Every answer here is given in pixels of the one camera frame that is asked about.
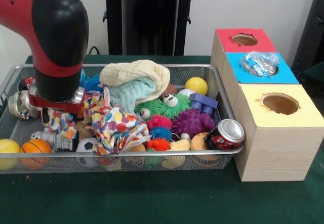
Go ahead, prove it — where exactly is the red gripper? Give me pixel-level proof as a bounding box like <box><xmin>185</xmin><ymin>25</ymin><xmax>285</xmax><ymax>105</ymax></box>
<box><xmin>28</xmin><ymin>94</ymin><xmax>82</xmax><ymax>115</ymax></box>

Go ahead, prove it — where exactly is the polka dot cloth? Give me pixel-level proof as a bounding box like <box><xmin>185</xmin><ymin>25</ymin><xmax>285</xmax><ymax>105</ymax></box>
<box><xmin>83</xmin><ymin>85</ymin><xmax>152</xmax><ymax>156</ymax></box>
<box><xmin>42</xmin><ymin>107</ymin><xmax>78</xmax><ymax>141</ymax></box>

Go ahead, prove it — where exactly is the cream waffle cloth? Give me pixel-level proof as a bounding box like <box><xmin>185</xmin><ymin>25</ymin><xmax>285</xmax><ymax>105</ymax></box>
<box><xmin>99</xmin><ymin>59</ymin><xmax>171</xmax><ymax>101</ymax></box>

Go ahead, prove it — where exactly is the small orange basketball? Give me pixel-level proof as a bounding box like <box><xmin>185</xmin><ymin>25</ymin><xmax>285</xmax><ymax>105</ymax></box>
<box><xmin>19</xmin><ymin>139</ymin><xmax>52</xmax><ymax>169</ymax></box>

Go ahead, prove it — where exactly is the small soccer ball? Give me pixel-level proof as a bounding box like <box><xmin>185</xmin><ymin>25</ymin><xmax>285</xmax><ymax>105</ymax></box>
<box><xmin>75</xmin><ymin>137</ymin><xmax>99</xmax><ymax>168</ymax></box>

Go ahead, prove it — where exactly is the yellow tennis-style ball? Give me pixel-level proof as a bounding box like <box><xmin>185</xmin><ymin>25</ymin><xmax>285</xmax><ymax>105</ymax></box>
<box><xmin>0</xmin><ymin>139</ymin><xmax>21</xmax><ymax>170</ymax></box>

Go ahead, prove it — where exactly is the green spiky toy with eyes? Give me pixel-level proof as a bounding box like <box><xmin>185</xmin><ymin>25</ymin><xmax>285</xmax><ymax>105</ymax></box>
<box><xmin>134</xmin><ymin>94</ymin><xmax>192</xmax><ymax>121</ymax></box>

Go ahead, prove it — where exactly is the purple spiky ball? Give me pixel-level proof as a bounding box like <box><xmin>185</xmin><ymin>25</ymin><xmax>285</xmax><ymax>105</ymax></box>
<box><xmin>172</xmin><ymin>108</ymin><xmax>216</xmax><ymax>140</ymax></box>

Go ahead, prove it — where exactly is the smooth yellow ball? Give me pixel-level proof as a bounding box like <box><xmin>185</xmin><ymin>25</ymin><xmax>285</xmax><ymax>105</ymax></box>
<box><xmin>184</xmin><ymin>77</ymin><xmax>209</xmax><ymax>96</ymax></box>

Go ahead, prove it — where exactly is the black and white can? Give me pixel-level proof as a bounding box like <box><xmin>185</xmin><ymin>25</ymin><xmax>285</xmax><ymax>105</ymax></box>
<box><xmin>204</xmin><ymin>118</ymin><xmax>246</xmax><ymax>151</ymax></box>

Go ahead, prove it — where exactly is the dark green side table cloth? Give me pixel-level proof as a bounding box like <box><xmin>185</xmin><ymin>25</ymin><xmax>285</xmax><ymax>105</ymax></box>
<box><xmin>300</xmin><ymin>62</ymin><xmax>324</xmax><ymax>88</ymax></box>

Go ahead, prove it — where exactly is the black chair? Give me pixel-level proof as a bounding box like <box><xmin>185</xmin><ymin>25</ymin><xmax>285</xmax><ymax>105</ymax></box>
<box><xmin>291</xmin><ymin>0</ymin><xmax>324</xmax><ymax>83</ymax></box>

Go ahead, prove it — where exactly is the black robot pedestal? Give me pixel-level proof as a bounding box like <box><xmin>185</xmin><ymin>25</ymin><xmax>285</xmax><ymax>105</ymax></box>
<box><xmin>97</xmin><ymin>0</ymin><xmax>205</xmax><ymax>56</ymax></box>

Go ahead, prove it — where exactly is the shallow wire mesh bin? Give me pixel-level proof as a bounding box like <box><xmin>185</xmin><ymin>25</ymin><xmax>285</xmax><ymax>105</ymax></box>
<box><xmin>0</xmin><ymin>63</ymin><xmax>246</xmax><ymax>175</ymax></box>

